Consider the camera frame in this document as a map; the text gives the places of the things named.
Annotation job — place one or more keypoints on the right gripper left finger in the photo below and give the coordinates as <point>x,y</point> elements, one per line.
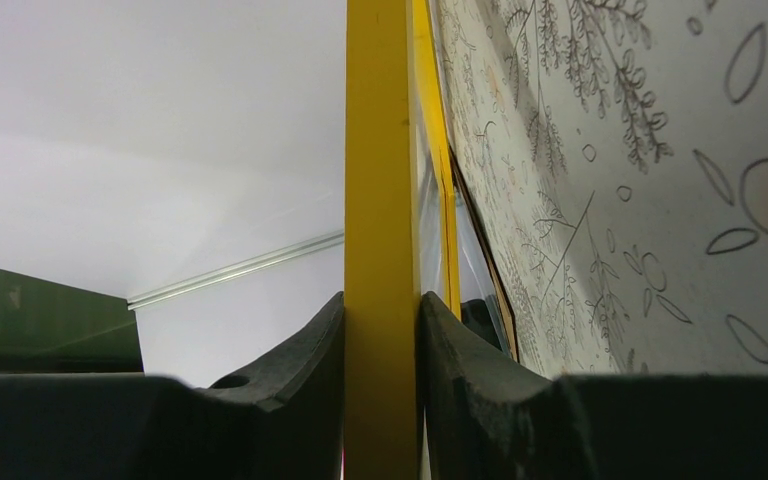
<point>279,417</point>

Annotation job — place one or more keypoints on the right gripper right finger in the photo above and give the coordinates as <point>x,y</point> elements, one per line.
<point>491,418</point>

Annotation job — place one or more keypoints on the yellow wooden picture frame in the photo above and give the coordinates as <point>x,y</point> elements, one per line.
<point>392,100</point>

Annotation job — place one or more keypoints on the floral patterned table mat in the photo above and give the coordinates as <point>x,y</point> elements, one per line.
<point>617,154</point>

